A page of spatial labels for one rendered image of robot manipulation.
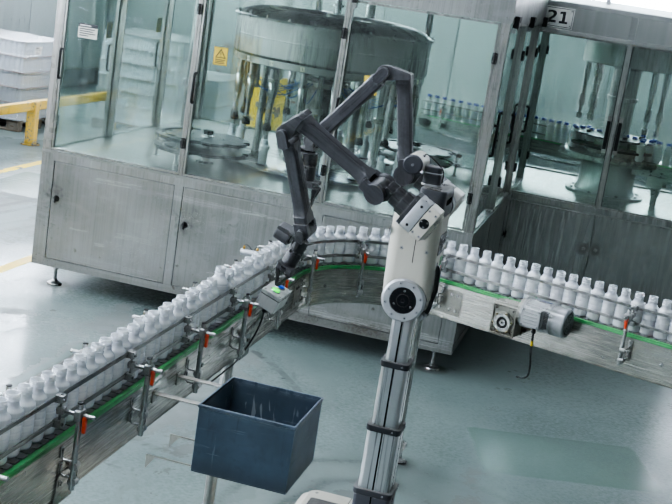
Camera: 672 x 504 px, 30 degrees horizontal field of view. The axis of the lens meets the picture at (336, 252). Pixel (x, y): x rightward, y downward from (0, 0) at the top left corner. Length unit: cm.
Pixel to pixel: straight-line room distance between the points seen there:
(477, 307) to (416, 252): 130
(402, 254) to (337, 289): 131
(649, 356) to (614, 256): 395
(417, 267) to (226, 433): 100
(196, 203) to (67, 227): 90
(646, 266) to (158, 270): 354
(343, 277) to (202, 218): 231
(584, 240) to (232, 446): 576
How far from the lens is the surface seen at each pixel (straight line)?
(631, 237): 928
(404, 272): 444
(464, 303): 569
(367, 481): 473
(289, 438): 380
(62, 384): 339
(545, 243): 932
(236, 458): 387
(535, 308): 540
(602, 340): 545
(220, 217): 780
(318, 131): 430
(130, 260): 808
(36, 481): 332
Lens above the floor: 229
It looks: 13 degrees down
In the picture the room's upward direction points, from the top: 9 degrees clockwise
